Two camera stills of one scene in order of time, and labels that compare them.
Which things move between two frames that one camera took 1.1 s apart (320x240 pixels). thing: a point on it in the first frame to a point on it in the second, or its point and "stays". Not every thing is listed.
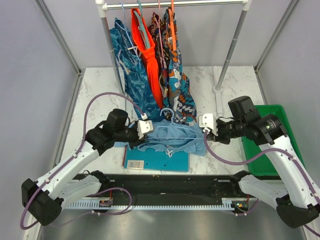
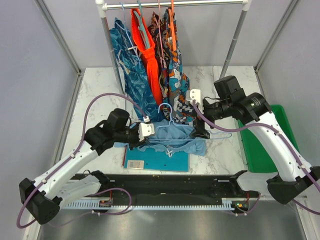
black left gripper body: (130, 135) stays
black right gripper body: (227, 130) to (213, 111)
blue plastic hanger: (124, 28) stays
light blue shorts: (173, 135) stays
